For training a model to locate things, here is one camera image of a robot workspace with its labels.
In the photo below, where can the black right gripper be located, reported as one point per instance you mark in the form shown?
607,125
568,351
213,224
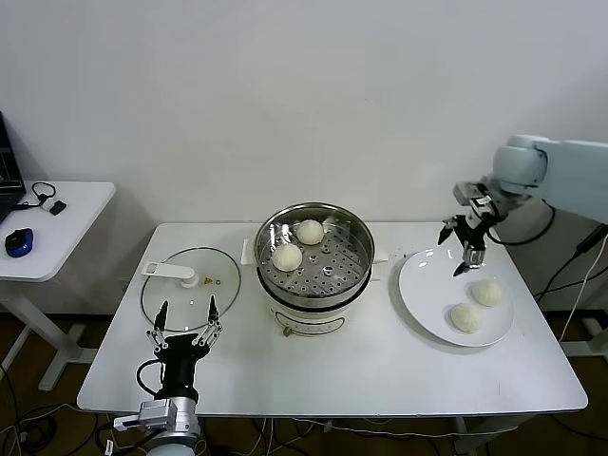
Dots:
472,228

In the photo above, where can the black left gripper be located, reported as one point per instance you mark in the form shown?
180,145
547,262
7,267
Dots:
179,366

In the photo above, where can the white steamed baozi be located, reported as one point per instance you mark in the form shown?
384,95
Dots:
466,317
487,292
287,257
311,231

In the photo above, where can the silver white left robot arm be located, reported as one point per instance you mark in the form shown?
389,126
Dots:
183,423

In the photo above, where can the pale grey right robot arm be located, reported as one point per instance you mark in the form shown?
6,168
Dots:
570,176

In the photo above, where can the stainless steel steamer basket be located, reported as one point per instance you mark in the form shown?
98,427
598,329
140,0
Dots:
342,268

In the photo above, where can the round white plate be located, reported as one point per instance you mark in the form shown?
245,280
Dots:
427,294

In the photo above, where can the white electric cooker base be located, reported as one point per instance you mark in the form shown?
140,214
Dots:
309,319

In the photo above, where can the small white side table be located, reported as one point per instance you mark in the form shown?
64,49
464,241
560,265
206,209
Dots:
71,228

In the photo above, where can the white furniture foot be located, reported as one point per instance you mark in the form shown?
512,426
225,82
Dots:
582,349

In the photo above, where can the small black device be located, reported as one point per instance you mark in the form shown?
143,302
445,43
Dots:
59,208

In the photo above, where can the blue computer mouse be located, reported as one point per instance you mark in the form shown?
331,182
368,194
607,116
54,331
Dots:
19,241

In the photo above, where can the black laptop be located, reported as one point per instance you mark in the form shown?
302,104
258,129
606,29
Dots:
9,190

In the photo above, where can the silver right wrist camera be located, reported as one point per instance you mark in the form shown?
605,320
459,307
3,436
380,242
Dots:
468,192

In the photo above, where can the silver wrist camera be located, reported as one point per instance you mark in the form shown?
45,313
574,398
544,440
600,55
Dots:
147,414
468,192

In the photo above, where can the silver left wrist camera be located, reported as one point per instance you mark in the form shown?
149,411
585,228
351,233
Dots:
147,414

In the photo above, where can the white table leg frame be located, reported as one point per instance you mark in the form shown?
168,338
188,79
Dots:
470,432

